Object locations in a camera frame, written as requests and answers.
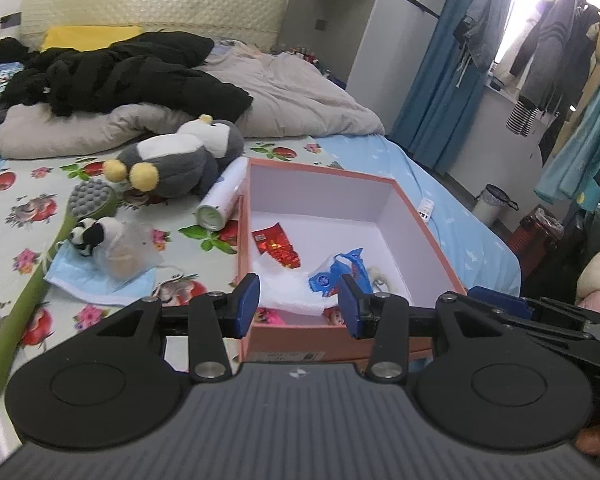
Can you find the green massage brush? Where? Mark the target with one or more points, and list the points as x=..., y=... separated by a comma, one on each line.
x=25, y=305

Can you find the grey penguin plush toy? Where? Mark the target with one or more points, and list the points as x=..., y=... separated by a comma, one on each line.
x=180, y=165

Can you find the hanging teal cloth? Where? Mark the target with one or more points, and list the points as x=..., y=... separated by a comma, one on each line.
x=580, y=150

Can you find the hanging striped garment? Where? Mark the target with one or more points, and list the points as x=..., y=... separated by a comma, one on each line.
x=521, y=119

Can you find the white tissue paper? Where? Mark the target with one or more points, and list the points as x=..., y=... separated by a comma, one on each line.
x=290, y=287

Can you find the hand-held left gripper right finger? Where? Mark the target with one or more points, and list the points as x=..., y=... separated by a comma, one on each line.
x=352, y=307

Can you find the white trash bin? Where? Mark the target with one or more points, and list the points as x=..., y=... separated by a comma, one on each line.
x=492, y=207

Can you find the yellow pillow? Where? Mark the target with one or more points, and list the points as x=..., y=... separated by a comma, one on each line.
x=90, y=37

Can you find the black jacket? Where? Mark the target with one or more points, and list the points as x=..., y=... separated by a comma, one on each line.
x=130, y=75

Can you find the blue face mask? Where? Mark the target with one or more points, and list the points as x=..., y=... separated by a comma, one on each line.
x=75, y=277

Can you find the pink cardboard box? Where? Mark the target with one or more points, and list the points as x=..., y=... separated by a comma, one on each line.
x=320, y=195

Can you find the row of colourful bottles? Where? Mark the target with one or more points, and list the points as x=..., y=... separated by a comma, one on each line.
x=310, y=57

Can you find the black wall charger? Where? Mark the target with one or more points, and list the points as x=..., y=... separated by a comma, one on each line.
x=9, y=19

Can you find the fruit-print mat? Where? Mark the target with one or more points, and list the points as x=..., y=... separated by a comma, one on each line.
x=25, y=200

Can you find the hanging grey coat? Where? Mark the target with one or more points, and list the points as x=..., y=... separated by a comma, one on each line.
x=550, y=45

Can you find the red bin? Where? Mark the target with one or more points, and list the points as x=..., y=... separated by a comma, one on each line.
x=530, y=240

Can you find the blue curtain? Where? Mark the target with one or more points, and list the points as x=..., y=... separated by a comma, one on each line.
x=440, y=85

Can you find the cream quilted headboard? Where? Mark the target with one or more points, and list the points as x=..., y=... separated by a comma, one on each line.
x=155, y=2

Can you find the grey wardrobe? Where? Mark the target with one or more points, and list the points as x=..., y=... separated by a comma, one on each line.
x=370, y=35

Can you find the grey duvet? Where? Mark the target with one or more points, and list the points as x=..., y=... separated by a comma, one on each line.
x=290, y=95

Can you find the white spray can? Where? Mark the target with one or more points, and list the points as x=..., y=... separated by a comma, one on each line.
x=225, y=190

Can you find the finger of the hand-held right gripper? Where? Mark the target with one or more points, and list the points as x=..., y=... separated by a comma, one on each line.
x=575, y=308
x=500, y=301

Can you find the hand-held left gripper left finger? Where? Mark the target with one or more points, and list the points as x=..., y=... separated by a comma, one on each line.
x=247, y=305

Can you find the hanging denim garment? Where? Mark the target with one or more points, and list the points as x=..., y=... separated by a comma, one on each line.
x=485, y=15

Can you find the blue plastic packet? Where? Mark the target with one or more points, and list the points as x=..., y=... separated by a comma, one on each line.
x=325, y=280

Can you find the red snack packet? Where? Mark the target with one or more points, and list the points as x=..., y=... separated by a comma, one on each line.
x=275, y=247

